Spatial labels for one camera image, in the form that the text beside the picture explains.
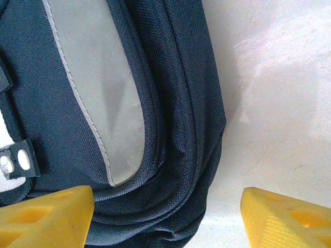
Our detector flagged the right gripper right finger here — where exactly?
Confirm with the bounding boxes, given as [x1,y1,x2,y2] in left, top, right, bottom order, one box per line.
[240,187,331,248]

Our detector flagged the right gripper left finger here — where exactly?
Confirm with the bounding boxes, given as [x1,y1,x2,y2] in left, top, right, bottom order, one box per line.
[0,185,95,248]

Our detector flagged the navy blue backpack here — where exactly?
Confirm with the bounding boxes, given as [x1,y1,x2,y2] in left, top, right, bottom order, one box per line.
[0,0,228,248]

